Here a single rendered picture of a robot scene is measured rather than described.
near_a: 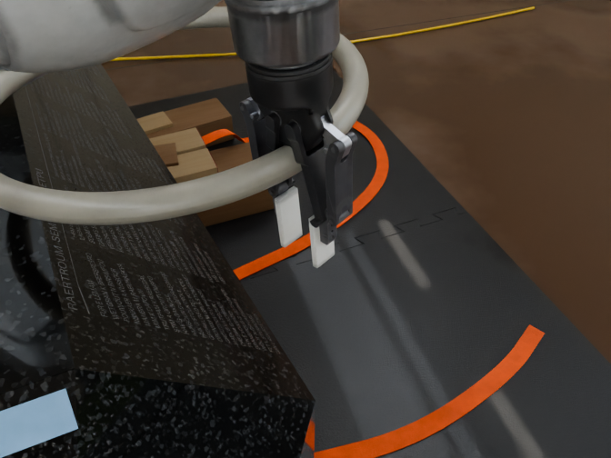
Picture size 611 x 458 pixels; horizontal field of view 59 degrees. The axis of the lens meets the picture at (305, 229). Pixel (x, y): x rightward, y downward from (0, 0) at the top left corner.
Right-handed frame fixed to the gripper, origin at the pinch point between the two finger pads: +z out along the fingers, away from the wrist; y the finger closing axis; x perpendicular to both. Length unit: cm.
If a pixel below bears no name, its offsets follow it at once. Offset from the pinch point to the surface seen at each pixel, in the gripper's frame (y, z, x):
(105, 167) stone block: 40.8, 7.4, 4.4
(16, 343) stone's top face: 9.8, 0.1, 28.7
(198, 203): 1.4, -9.9, 11.1
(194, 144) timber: 103, 54, -47
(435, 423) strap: -3, 85, -33
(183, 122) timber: 133, 64, -62
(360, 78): 3.8, -11.0, -14.0
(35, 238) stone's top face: 21.7, -0.7, 21.1
